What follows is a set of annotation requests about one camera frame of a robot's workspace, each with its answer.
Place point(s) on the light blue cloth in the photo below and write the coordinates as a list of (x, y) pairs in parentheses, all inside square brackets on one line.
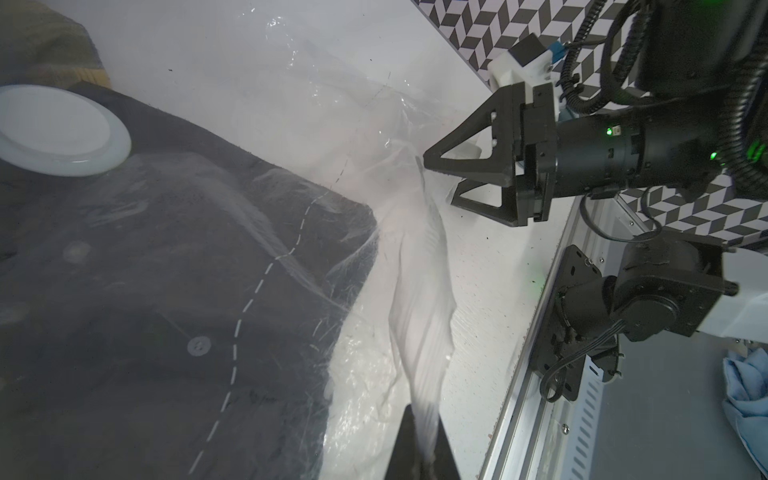
[(745, 403)]

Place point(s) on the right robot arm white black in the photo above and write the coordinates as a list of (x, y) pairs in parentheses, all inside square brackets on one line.
[(659, 51)]

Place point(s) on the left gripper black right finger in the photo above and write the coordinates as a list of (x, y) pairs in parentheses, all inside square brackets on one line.
[(443, 465)]

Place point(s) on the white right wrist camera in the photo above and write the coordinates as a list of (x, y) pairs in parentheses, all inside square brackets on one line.
[(527, 62)]

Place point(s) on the yellow plaid shirt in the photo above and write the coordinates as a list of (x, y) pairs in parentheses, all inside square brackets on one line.
[(40, 46)]

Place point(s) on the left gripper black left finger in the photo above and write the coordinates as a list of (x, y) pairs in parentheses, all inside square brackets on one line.
[(404, 463)]

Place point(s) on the clear plastic vacuum bag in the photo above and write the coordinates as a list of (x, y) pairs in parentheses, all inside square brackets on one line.
[(347, 95)]

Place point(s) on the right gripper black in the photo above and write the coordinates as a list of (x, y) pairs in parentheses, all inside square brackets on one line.
[(668, 144)]

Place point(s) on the black shirt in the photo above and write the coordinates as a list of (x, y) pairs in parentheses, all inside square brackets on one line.
[(173, 318)]

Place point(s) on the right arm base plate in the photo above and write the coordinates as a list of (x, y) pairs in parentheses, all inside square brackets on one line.
[(577, 314)]

